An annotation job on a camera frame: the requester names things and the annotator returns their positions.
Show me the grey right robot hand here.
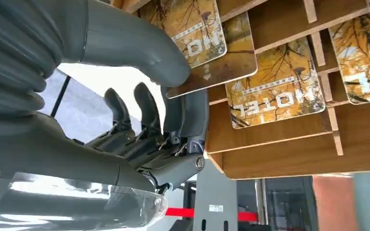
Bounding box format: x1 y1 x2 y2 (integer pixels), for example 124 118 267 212
0 0 210 195

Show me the black desk leg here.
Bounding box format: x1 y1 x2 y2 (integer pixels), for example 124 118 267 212
50 75 72 118

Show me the clear plastic right hand guard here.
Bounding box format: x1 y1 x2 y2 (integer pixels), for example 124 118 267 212
0 172 169 231

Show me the red barrier tape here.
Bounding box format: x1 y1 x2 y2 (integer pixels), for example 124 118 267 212
166 207 259 223

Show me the yellow hotel key card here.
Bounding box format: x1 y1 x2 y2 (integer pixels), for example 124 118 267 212
328 13 370 105
138 0 228 69
225 36 327 130

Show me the wooden slotted card box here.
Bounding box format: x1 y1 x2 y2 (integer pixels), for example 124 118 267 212
110 0 370 181

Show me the grey metal post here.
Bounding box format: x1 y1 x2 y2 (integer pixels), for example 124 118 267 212
192 159 238 231

